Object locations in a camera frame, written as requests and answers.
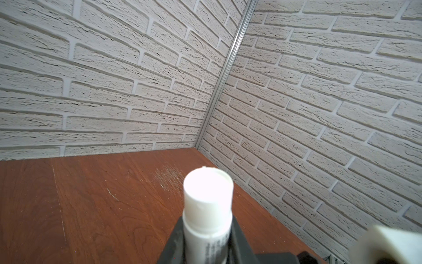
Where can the white glue stick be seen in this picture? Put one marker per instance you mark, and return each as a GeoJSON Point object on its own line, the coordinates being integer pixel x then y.
{"type": "Point", "coordinates": [207, 215]}

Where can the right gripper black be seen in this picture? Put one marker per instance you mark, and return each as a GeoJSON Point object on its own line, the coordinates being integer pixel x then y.
{"type": "Point", "coordinates": [287, 258]}

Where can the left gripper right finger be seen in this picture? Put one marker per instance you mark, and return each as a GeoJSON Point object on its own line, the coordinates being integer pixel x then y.
{"type": "Point", "coordinates": [239, 250]}

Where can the right aluminium corner post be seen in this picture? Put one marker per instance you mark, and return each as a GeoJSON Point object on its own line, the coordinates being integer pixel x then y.
{"type": "Point", "coordinates": [226, 69]}

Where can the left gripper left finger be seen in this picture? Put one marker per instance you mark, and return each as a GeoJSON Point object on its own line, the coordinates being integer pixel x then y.
{"type": "Point", "coordinates": [173, 252]}

